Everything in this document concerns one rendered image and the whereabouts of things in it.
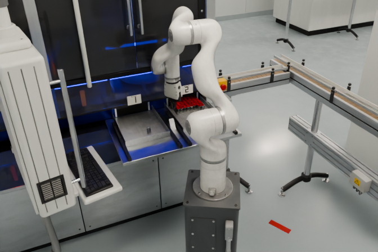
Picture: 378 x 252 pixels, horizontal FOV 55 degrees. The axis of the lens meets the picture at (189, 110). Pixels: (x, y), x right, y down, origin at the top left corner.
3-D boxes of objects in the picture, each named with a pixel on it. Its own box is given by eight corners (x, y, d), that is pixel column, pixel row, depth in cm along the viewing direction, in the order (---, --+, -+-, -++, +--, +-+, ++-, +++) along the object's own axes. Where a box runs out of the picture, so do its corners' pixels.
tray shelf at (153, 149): (105, 122, 227) (104, 120, 226) (207, 100, 250) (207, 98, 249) (123, 166, 188) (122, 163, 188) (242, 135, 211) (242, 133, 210)
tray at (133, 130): (112, 118, 228) (112, 113, 226) (152, 109, 236) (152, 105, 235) (125, 147, 200) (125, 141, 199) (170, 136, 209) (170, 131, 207)
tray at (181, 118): (163, 107, 239) (163, 102, 237) (200, 99, 248) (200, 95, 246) (183, 133, 212) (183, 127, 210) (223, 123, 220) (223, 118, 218)
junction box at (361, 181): (348, 181, 235) (351, 170, 231) (354, 179, 237) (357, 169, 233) (363, 193, 226) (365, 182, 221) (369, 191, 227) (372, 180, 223)
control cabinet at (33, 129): (16, 165, 201) (-28, 25, 163) (51, 153, 210) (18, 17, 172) (37, 223, 164) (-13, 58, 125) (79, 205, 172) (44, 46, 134)
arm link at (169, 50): (158, 41, 169) (152, 79, 195) (190, 37, 174) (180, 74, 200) (153, 27, 173) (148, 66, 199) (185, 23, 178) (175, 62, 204)
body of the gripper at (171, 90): (183, 79, 201) (184, 97, 207) (169, 74, 207) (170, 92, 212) (175, 83, 196) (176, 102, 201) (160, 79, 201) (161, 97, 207)
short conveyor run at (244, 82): (207, 102, 252) (208, 81, 245) (198, 93, 265) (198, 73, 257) (290, 84, 275) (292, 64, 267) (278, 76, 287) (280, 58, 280)
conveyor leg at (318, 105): (297, 178, 297) (310, 94, 260) (306, 175, 300) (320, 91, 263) (304, 185, 290) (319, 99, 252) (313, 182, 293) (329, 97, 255)
